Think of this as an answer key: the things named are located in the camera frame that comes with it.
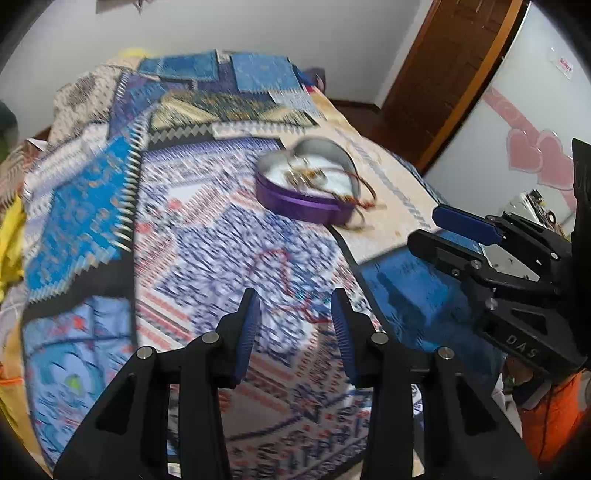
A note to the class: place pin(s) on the patchwork printed blanket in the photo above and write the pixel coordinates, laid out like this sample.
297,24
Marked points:
184,207

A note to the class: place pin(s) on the grey bag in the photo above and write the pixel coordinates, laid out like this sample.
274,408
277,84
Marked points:
316,78

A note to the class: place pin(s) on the striped orange cloth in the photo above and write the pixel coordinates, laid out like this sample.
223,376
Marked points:
21,161

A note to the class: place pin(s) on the brown wooden door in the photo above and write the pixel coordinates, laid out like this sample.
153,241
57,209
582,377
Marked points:
438,69

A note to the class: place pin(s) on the yellow cloth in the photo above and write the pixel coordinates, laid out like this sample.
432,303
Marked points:
9,240

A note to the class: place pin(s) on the purple heart-shaped tin box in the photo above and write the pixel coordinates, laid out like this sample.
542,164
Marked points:
295,205

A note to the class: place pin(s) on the white paper note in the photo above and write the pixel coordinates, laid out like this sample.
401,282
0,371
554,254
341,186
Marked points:
561,63

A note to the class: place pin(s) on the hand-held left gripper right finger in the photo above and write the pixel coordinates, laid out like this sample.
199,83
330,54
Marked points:
344,337

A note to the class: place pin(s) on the pile of small trinkets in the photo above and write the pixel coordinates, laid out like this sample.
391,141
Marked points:
545,210

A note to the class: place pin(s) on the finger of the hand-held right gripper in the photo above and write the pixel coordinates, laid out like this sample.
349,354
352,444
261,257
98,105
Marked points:
443,254
461,224

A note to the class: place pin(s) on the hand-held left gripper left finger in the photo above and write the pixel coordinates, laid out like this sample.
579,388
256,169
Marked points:
247,337

